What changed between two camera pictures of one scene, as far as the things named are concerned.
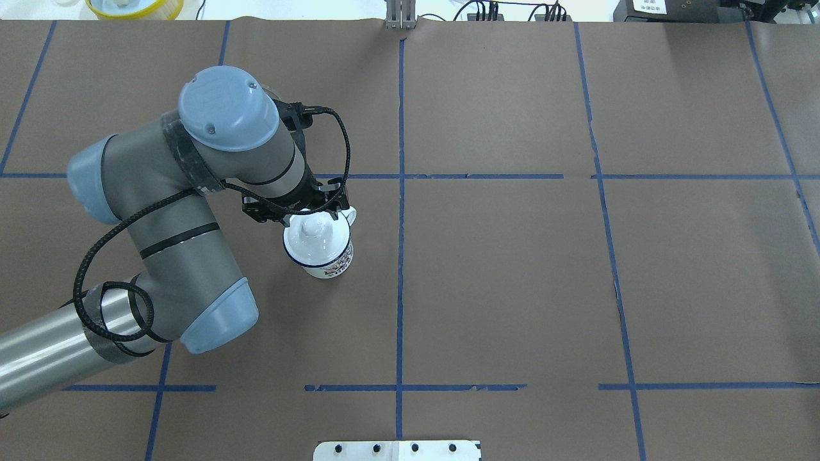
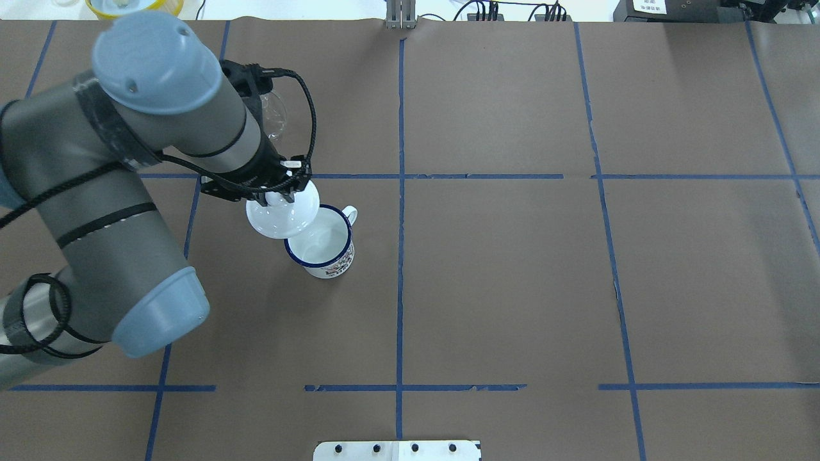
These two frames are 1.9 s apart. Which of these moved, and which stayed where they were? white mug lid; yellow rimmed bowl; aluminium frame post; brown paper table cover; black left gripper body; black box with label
Moved: black left gripper body; white mug lid
Stayed: aluminium frame post; brown paper table cover; yellow rimmed bowl; black box with label
